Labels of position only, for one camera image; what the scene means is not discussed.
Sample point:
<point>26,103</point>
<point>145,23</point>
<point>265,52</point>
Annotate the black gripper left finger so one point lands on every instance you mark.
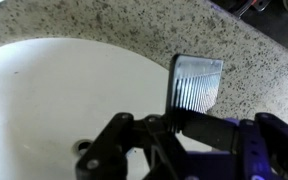
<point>117,146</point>

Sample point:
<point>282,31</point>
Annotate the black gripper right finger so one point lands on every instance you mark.
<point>210,135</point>

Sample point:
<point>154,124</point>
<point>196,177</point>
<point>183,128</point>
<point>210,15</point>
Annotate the black comb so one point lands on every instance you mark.
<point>197,83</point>

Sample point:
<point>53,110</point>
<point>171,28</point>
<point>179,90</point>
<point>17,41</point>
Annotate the sink drain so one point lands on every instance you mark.
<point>83,146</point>

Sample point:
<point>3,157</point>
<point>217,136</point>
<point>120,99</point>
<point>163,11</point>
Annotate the white oval sink basin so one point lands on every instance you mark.
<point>67,93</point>

